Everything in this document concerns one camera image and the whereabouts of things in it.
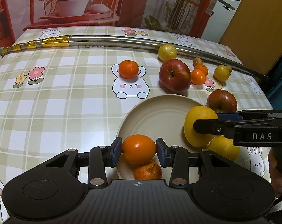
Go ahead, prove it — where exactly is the large red apple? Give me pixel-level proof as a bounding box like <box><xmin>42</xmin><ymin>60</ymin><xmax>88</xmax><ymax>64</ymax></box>
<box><xmin>159</xmin><ymin>59</ymin><xmax>191</xmax><ymax>94</ymax></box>

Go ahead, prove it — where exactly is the small brown longan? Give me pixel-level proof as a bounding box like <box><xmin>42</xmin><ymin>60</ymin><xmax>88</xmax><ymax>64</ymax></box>
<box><xmin>193</xmin><ymin>57</ymin><xmax>203</xmax><ymax>67</ymax></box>

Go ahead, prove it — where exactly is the small yellow round fruit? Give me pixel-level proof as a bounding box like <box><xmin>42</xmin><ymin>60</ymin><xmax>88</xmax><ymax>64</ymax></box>
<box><xmin>213</xmin><ymin>65</ymin><xmax>230</xmax><ymax>82</ymax></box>

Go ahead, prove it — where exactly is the red room scene backdrop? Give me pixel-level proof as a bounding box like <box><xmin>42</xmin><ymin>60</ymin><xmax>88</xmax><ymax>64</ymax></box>
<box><xmin>0</xmin><ymin>0</ymin><xmax>218</xmax><ymax>46</ymax></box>

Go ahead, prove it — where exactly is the yellow-green round fruit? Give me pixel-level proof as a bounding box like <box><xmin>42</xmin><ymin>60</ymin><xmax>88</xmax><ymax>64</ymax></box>
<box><xmin>158</xmin><ymin>44</ymin><xmax>177</xmax><ymax>62</ymax></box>

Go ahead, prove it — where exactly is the orange mandarin on bunny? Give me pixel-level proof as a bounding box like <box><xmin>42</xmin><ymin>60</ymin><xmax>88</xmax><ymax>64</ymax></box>
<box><xmin>118</xmin><ymin>60</ymin><xmax>139</xmax><ymax>79</ymax></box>

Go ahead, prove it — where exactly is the telescopic metal fruit picker pole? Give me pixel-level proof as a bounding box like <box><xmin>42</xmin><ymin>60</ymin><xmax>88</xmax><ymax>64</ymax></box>
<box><xmin>0</xmin><ymin>35</ymin><xmax>268</xmax><ymax>79</ymax></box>

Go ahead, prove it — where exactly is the small brown fruit behind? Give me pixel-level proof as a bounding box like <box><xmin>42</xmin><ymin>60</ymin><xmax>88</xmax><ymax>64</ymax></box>
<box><xmin>226</xmin><ymin>66</ymin><xmax>232</xmax><ymax>73</ymax></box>

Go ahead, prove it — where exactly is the dark red apple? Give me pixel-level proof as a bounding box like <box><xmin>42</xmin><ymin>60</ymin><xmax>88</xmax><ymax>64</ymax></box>
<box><xmin>206</xmin><ymin>90</ymin><xmax>237</xmax><ymax>113</ymax></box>

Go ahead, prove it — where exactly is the small orange kumquat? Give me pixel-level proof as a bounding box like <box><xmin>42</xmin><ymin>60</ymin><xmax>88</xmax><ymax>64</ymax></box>
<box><xmin>191</xmin><ymin>69</ymin><xmax>206</xmax><ymax>85</ymax></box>
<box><xmin>194</xmin><ymin>64</ymin><xmax>209</xmax><ymax>76</ymax></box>

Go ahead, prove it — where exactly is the brown wooden board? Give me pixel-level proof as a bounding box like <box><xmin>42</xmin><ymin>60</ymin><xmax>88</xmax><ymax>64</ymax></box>
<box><xmin>220</xmin><ymin>0</ymin><xmax>282</xmax><ymax>74</ymax></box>

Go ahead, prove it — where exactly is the large yellow lemon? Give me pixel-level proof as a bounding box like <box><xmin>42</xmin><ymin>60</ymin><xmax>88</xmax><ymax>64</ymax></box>
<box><xmin>207</xmin><ymin>136</ymin><xmax>240</xmax><ymax>161</ymax></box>

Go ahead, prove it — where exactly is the plaid bunny tablecloth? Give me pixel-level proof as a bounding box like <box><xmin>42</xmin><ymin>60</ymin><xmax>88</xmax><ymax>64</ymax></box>
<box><xmin>0</xmin><ymin>26</ymin><xmax>272</xmax><ymax>223</ymax></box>

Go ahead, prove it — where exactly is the small orange kumquat back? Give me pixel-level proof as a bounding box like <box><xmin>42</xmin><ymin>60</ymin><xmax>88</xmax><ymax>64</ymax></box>
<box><xmin>194</xmin><ymin>64</ymin><xmax>209</xmax><ymax>76</ymax></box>

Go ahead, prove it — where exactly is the person's hand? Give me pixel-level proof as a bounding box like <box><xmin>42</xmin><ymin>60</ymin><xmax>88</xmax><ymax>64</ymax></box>
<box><xmin>268</xmin><ymin>149</ymin><xmax>282</xmax><ymax>198</ymax></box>

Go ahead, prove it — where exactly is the orange mandarin with stem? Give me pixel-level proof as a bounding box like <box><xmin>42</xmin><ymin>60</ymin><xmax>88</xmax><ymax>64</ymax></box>
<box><xmin>134</xmin><ymin>160</ymin><xmax>162</xmax><ymax>180</ymax></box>

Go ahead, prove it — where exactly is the beige round plate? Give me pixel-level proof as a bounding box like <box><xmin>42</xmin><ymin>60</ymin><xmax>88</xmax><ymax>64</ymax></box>
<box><xmin>116</xmin><ymin>94</ymin><xmax>216</xmax><ymax>181</ymax></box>

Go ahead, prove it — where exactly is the small orange kumquat front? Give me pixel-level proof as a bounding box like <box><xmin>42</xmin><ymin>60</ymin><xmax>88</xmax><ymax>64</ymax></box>
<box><xmin>191</xmin><ymin>69</ymin><xmax>206</xmax><ymax>85</ymax></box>

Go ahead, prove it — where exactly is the smooth orange mandarin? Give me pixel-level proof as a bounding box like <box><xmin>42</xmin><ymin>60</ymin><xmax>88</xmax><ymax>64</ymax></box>
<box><xmin>122</xmin><ymin>135</ymin><xmax>156</xmax><ymax>165</ymax></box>

